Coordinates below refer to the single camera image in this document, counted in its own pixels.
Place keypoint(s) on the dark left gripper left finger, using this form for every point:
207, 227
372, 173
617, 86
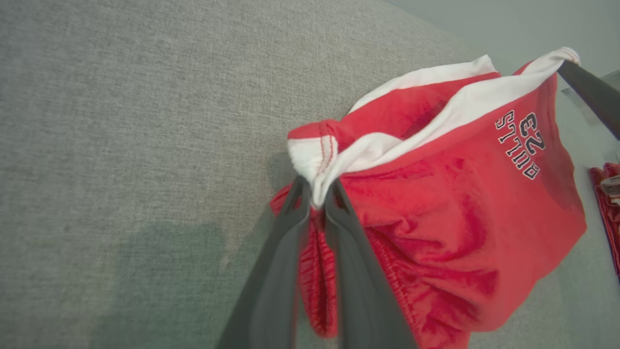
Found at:
271, 291

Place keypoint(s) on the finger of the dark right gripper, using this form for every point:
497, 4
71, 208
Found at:
596, 94

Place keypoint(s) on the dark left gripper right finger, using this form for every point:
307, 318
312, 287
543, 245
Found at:
363, 300

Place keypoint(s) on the red white t-shirt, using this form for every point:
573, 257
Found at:
608, 218

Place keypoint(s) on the red white basketball shorts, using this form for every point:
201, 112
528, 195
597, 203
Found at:
460, 218

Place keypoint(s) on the grey fabric sofa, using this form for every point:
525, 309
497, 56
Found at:
121, 145

